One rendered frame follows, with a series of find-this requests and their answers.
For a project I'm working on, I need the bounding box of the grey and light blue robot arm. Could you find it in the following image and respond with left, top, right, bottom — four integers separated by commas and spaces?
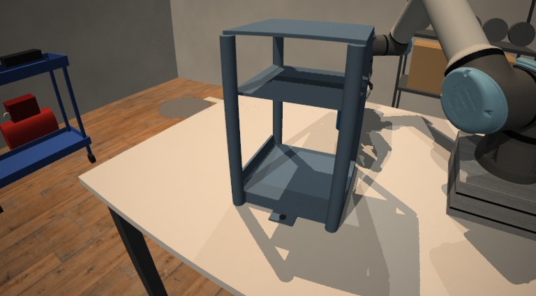
368, 0, 536, 185

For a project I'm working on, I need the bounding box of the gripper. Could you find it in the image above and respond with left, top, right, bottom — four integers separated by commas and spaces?
366, 81, 373, 99

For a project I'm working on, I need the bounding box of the dark blue shelving unit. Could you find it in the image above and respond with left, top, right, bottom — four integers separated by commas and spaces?
219, 19, 375, 233

